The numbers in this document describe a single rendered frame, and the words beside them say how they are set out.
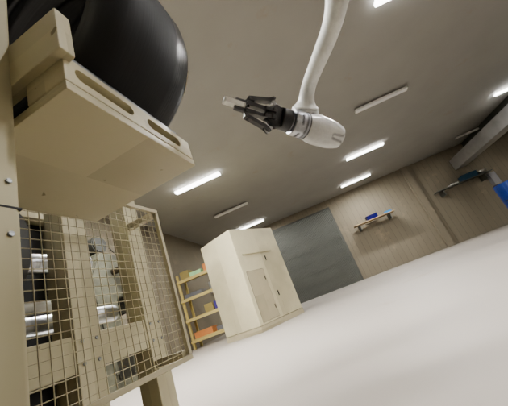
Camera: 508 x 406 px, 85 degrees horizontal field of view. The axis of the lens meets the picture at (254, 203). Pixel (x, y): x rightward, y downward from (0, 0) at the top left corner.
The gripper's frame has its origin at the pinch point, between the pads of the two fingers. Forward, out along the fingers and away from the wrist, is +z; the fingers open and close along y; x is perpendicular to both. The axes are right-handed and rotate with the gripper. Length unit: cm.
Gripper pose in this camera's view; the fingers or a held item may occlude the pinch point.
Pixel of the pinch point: (234, 103)
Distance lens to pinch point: 94.3
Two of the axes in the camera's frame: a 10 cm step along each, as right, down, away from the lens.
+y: -1.4, 9.7, -1.7
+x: -3.6, 1.1, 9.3
